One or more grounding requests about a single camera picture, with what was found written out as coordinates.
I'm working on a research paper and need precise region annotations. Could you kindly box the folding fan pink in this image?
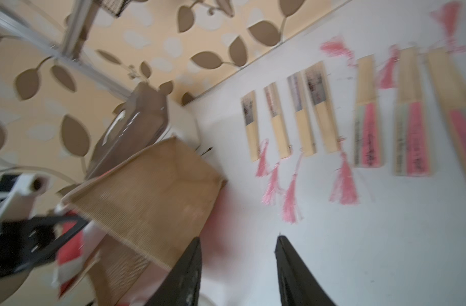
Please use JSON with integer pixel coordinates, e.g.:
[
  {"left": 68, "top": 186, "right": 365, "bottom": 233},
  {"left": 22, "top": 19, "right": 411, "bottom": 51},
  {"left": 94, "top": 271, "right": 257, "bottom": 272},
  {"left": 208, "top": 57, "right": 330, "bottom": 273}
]
[
  {"left": 425, "top": 1, "right": 466, "bottom": 176},
  {"left": 321, "top": 36, "right": 383, "bottom": 168}
]

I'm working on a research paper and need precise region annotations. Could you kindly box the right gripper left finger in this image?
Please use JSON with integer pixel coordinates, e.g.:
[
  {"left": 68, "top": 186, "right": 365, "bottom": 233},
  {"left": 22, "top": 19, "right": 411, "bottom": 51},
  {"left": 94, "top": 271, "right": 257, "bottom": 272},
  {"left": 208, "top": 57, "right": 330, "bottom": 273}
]
[{"left": 145, "top": 237, "right": 202, "bottom": 306}]

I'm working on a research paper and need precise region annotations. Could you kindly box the folding fan black print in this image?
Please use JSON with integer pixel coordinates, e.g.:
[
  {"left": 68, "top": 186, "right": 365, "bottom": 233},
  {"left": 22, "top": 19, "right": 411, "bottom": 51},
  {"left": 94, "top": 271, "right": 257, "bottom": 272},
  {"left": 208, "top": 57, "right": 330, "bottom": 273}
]
[{"left": 241, "top": 91, "right": 270, "bottom": 178}]

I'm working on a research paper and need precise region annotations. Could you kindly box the brown toolbox with white handle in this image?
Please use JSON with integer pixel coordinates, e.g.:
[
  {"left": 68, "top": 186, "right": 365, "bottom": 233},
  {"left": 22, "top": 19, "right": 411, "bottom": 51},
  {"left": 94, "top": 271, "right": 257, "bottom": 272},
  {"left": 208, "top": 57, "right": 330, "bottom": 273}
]
[{"left": 85, "top": 81, "right": 201, "bottom": 181}]

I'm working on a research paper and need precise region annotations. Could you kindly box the folding fan plain wood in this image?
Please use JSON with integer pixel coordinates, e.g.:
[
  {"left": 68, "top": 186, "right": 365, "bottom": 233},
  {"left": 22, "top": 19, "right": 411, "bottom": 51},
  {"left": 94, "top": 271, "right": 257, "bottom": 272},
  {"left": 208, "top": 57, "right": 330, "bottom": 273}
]
[{"left": 262, "top": 82, "right": 292, "bottom": 205}]

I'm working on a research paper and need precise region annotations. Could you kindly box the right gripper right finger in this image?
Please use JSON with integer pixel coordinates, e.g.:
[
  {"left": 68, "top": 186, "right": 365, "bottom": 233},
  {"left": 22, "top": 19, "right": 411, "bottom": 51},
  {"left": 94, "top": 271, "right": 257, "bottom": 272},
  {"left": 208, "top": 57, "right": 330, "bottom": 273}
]
[{"left": 275, "top": 235, "right": 336, "bottom": 306}]

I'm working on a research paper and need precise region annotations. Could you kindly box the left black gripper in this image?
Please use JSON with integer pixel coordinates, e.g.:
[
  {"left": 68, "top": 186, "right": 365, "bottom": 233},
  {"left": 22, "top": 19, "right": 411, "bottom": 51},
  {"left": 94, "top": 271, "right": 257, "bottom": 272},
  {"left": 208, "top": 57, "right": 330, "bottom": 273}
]
[{"left": 0, "top": 173, "right": 88, "bottom": 280}]

